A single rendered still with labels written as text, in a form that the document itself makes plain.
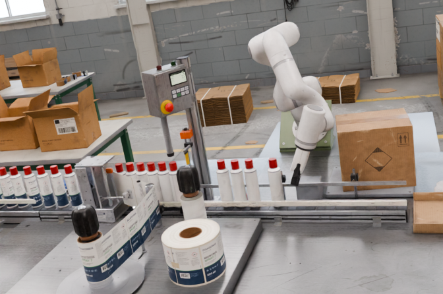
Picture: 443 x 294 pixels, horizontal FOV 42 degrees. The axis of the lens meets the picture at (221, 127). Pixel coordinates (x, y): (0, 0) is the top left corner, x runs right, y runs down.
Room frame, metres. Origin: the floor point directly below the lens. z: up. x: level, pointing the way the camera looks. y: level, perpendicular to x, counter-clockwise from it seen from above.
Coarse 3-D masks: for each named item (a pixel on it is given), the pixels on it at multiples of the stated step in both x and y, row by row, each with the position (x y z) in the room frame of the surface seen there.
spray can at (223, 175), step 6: (222, 162) 2.21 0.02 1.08; (222, 168) 2.21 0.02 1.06; (222, 174) 2.20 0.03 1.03; (228, 174) 2.21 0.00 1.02; (222, 180) 2.20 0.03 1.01; (228, 180) 2.21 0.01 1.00; (222, 186) 2.20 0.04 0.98; (228, 186) 2.20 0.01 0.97; (222, 192) 2.20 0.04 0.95; (228, 192) 2.20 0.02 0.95; (222, 198) 2.21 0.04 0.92; (228, 198) 2.20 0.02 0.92
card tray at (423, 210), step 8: (416, 192) 2.07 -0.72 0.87; (424, 192) 2.06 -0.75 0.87; (432, 192) 2.05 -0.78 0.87; (440, 192) 2.04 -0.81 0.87; (416, 200) 2.07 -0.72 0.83; (424, 200) 2.06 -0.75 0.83; (432, 200) 2.05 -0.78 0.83; (440, 200) 2.04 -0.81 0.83; (416, 208) 2.01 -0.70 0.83; (424, 208) 2.00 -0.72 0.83; (432, 208) 1.99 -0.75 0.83; (440, 208) 1.98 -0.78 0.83; (416, 216) 1.95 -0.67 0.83; (424, 216) 1.94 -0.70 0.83; (432, 216) 1.93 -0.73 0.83; (440, 216) 1.92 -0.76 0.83; (416, 224) 1.83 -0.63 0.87; (424, 224) 1.83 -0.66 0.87; (432, 224) 1.81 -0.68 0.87; (440, 224) 1.81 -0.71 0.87; (416, 232) 1.84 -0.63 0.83; (424, 232) 1.83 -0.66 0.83; (432, 232) 1.82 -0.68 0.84; (440, 232) 1.81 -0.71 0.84
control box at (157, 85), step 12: (144, 72) 2.36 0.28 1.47; (156, 72) 2.32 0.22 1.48; (168, 72) 2.33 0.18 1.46; (144, 84) 2.36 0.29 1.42; (156, 84) 2.29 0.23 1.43; (168, 84) 2.32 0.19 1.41; (180, 84) 2.35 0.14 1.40; (156, 96) 2.30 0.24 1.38; (168, 96) 2.32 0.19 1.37; (156, 108) 2.31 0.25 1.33; (180, 108) 2.34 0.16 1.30
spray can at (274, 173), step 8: (272, 160) 2.13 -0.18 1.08; (272, 168) 2.13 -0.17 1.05; (272, 176) 2.12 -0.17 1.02; (280, 176) 2.13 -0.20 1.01; (272, 184) 2.13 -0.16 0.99; (280, 184) 2.13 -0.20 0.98; (272, 192) 2.13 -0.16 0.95; (280, 192) 2.12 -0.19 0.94; (272, 200) 2.14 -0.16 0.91; (280, 200) 2.12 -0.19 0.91
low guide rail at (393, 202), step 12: (168, 204) 2.27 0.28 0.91; (180, 204) 2.25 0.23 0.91; (204, 204) 2.21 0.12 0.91; (216, 204) 2.20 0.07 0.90; (228, 204) 2.18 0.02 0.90; (240, 204) 2.16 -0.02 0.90; (252, 204) 2.14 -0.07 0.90; (264, 204) 2.12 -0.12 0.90; (276, 204) 2.11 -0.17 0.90; (288, 204) 2.09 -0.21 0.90; (300, 204) 2.07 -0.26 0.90; (312, 204) 2.05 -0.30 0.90; (324, 204) 2.04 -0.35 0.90; (336, 204) 2.02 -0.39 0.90; (348, 204) 2.00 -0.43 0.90; (360, 204) 1.99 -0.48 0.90; (372, 204) 1.97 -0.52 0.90; (384, 204) 1.96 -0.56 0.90; (396, 204) 1.94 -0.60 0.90
